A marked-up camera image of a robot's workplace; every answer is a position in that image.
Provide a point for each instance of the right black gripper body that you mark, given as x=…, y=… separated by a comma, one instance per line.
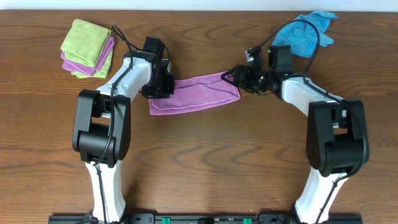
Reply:
x=254, y=81

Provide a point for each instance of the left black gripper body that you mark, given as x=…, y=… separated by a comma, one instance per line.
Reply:
x=158, y=91

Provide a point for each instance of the purple microfiber cloth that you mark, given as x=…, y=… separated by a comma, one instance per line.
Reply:
x=195, y=94

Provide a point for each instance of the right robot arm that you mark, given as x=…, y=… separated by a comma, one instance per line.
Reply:
x=337, y=140

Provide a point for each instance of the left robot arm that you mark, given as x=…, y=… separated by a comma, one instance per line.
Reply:
x=102, y=130

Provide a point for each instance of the bottom green folded cloth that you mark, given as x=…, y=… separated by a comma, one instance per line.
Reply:
x=102, y=73

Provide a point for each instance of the green folded cloth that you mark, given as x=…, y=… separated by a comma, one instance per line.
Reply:
x=102, y=73
x=85, y=42

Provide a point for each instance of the crumpled blue cloth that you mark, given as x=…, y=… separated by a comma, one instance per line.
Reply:
x=302, y=37

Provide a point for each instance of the top green folded cloth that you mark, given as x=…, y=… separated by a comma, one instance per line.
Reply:
x=85, y=42

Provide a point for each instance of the purple folded cloth in stack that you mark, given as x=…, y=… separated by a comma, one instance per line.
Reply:
x=71, y=66

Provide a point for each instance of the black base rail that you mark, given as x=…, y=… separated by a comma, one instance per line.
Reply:
x=148, y=218

